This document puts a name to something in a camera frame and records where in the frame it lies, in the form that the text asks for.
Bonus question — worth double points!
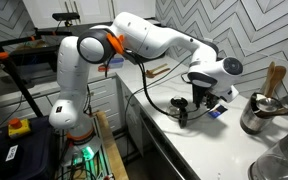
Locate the long thin power cable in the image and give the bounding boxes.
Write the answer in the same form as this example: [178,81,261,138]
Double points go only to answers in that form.
[123,54,193,158]

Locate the black controller case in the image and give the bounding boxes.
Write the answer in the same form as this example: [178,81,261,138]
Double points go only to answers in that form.
[0,115,58,180]

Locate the blue lidded container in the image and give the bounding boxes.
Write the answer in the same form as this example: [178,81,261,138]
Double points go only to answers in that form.
[109,57,125,70]

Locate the metal robot cart frame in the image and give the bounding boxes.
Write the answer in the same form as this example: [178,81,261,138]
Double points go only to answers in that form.
[55,113,116,180]

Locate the black camera stand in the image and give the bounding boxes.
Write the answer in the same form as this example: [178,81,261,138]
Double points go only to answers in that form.
[0,18,82,118]

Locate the dark wooden spoon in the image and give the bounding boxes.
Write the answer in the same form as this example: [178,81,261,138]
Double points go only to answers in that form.
[149,63,169,74]

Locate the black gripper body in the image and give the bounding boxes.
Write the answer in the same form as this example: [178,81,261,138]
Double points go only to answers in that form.
[192,82,207,98]

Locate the metal ladle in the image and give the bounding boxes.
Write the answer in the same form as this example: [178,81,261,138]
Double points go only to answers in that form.
[255,96,284,113]

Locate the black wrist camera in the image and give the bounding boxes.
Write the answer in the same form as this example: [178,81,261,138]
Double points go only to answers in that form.
[205,90,219,110]

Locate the silver dishwasher handle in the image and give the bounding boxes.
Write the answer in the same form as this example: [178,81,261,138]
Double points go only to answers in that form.
[140,114,188,180]

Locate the dishwasher front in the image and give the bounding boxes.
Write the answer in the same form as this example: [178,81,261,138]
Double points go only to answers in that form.
[138,109,202,180]

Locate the small orange object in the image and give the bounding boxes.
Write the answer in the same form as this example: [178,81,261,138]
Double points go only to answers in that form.
[97,64,111,73]

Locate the wooden cart top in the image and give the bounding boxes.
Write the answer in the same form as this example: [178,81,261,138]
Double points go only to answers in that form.
[94,110,130,180]

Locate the blue snack packet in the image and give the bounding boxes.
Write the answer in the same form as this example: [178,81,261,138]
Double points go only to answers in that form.
[207,104,229,120]

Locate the steel utensil holder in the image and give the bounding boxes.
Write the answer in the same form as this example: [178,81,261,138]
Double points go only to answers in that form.
[239,93,280,136]

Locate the black stereo camera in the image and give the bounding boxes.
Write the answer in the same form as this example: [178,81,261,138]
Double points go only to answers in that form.
[51,12,81,22]

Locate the yellow emergency stop box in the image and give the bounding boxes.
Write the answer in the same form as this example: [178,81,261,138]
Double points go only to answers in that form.
[7,117,32,140]

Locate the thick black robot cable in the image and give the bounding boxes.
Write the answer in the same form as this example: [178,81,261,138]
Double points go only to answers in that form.
[122,49,215,120]

